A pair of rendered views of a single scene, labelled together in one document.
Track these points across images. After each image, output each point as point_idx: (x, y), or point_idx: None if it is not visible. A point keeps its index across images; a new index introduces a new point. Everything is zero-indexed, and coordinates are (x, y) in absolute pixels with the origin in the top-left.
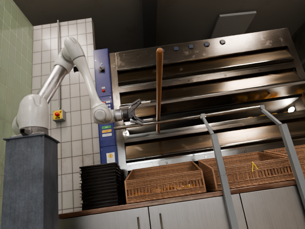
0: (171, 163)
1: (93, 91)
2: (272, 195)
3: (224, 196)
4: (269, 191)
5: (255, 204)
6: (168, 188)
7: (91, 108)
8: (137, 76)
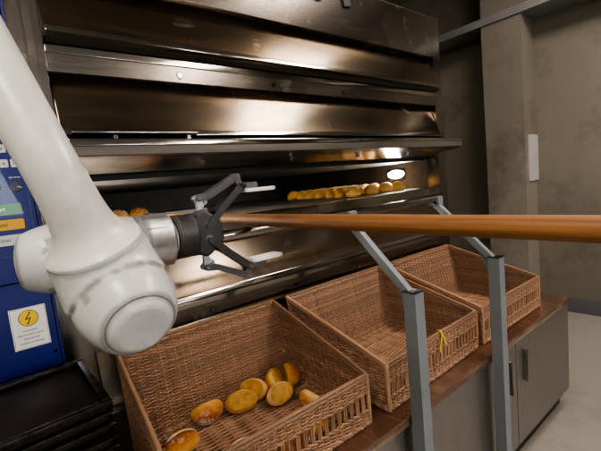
0: (225, 309)
1: (59, 149)
2: (465, 393)
3: (422, 437)
4: (462, 387)
5: (445, 421)
6: (300, 446)
7: (60, 272)
8: (123, 25)
